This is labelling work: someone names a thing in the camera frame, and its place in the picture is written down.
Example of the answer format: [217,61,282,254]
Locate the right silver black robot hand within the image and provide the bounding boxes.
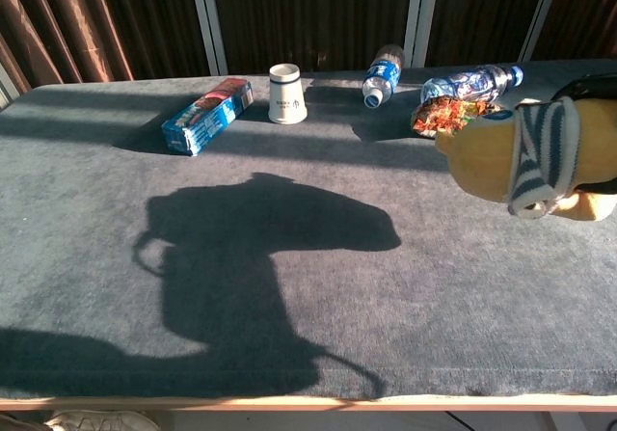
[551,74,617,196]

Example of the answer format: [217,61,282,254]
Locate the yellow plush toy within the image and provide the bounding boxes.
[435,95,617,224]

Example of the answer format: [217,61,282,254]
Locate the brown curtain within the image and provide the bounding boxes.
[0,0,212,95]
[426,0,550,68]
[531,0,617,63]
[210,0,416,74]

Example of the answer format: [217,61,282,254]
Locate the clear bottle blue cap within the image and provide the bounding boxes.
[420,64,525,105]

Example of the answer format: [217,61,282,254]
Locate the green orange snack bag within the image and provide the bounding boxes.
[410,95,505,141]

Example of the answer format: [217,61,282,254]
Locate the clear bottle without cap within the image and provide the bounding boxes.
[361,43,406,110]

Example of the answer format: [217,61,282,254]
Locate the grey blue table cloth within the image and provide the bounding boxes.
[0,58,617,399]

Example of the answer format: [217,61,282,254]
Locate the white paper cup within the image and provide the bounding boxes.
[268,63,309,125]

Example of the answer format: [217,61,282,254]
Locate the blue cookie box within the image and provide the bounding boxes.
[161,77,255,157]

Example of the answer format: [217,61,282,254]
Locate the light wooden table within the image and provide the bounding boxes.
[0,391,617,414]

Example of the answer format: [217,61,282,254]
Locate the white shoe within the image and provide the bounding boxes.
[44,409,161,431]

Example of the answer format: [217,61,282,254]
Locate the white window frame post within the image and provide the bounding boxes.
[187,0,229,77]
[0,61,23,110]
[403,0,442,68]
[519,0,564,63]

